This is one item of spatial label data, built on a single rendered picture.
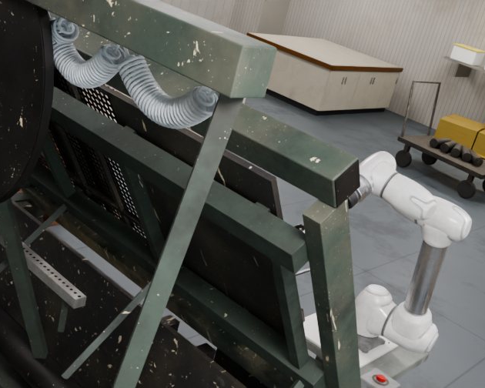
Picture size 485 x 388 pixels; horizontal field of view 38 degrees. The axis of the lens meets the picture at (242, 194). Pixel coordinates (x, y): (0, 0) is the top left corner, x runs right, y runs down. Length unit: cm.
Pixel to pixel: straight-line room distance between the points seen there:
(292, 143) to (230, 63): 55
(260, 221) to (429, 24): 1063
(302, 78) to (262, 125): 896
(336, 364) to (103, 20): 126
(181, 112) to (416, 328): 196
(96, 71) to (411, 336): 200
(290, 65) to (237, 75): 967
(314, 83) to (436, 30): 261
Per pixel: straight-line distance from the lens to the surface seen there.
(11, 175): 195
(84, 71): 174
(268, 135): 184
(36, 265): 281
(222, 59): 131
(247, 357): 284
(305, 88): 1078
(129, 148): 225
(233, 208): 196
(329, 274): 190
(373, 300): 324
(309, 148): 178
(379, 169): 238
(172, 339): 291
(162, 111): 152
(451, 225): 286
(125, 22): 151
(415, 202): 234
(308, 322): 339
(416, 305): 314
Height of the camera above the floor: 240
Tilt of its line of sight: 21 degrees down
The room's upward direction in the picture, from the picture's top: 15 degrees clockwise
